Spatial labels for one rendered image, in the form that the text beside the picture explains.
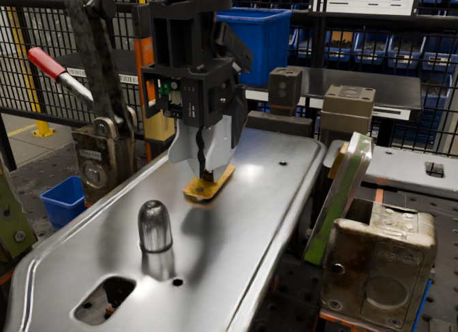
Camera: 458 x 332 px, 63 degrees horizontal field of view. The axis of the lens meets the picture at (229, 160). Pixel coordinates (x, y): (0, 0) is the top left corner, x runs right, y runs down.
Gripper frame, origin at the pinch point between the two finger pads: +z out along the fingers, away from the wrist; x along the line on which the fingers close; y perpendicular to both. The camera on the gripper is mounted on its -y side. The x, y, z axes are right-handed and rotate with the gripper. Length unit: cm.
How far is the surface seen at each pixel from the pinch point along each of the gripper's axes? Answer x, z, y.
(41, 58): -24.2, -11.4, 0.5
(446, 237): 37, 33, -44
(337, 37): -10, 13, -169
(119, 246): -3.0, 2.2, 14.5
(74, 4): -15.8, -18.4, 1.4
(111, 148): -13.2, -1.0, 2.3
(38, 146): -222, 105, -145
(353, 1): 8, -15, -55
